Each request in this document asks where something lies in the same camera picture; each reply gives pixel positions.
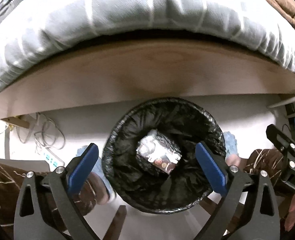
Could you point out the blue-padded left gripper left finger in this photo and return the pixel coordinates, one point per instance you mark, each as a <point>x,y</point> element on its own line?
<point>33,218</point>

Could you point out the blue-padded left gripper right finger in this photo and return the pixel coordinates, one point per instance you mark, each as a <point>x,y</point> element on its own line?
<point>248,207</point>

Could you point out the black-lined round trash bin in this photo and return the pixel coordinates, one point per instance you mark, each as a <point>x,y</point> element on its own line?
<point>149,189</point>

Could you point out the white power strip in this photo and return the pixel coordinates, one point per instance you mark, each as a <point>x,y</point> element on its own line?
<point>53,160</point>

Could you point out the right light blue slipper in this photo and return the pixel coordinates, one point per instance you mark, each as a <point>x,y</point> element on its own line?
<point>232,156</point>

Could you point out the light blue slipper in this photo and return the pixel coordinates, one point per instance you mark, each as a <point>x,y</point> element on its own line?
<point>100,185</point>
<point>232,156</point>

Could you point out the left light blue slipper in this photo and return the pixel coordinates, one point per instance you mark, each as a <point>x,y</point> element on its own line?
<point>100,185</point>

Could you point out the silver foil snack wrapper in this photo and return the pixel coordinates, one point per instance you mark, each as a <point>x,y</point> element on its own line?
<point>159,151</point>

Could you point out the grey checked mattress sheet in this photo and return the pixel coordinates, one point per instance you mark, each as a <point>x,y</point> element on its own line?
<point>37,29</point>

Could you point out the wooden bed frame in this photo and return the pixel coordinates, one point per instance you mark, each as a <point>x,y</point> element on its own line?
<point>145,69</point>

